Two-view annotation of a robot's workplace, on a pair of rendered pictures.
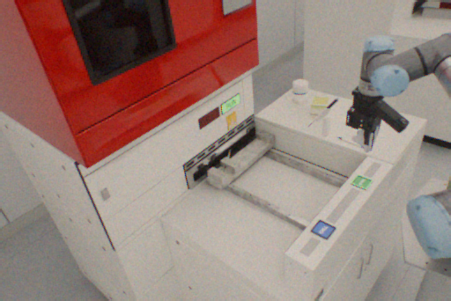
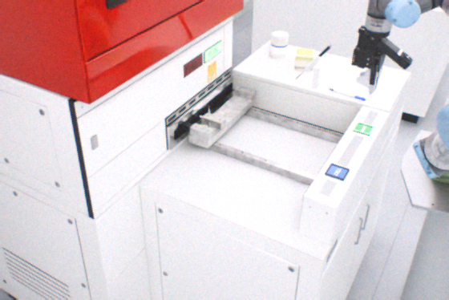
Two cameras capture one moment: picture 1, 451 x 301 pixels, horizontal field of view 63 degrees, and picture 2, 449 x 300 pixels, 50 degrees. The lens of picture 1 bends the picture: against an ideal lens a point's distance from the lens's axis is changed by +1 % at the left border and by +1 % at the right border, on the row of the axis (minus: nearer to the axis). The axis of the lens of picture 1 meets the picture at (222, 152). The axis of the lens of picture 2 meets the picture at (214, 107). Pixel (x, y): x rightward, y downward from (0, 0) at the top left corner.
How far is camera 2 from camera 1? 0.43 m
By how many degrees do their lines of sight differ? 14
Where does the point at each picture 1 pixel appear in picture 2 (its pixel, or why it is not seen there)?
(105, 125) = (111, 55)
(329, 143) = (321, 95)
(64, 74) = not seen: outside the picture
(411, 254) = (417, 198)
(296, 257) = (317, 197)
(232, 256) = (236, 213)
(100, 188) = (91, 135)
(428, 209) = not seen: outside the picture
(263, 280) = (276, 233)
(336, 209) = (345, 153)
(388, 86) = (402, 17)
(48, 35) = not seen: outside the picture
